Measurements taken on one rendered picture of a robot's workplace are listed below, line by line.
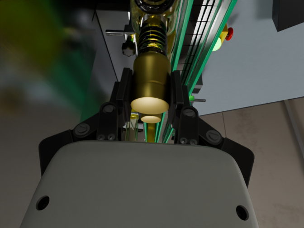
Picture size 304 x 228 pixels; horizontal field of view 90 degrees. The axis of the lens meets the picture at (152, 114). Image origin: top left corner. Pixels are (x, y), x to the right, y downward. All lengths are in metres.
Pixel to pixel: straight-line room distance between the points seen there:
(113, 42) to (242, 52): 0.52
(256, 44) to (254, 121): 2.26
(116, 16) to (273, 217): 2.77
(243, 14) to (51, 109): 0.60
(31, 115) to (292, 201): 2.80
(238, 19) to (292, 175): 2.42
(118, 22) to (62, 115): 0.31
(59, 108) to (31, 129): 0.05
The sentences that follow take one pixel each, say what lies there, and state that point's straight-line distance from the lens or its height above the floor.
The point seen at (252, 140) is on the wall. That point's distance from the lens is 2.87.
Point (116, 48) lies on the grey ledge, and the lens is 0.53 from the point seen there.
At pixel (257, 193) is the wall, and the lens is 2.81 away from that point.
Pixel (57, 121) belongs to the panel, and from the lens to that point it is 0.23.
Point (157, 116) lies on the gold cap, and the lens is 0.24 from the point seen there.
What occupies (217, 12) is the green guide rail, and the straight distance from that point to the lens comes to 0.41.
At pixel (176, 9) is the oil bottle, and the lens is 0.19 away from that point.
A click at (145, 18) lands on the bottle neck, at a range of 0.18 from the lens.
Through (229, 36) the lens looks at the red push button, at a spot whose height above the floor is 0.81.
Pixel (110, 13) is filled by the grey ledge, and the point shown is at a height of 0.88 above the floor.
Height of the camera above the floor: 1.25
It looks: 23 degrees down
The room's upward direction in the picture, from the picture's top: 177 degrees counter-clockwise
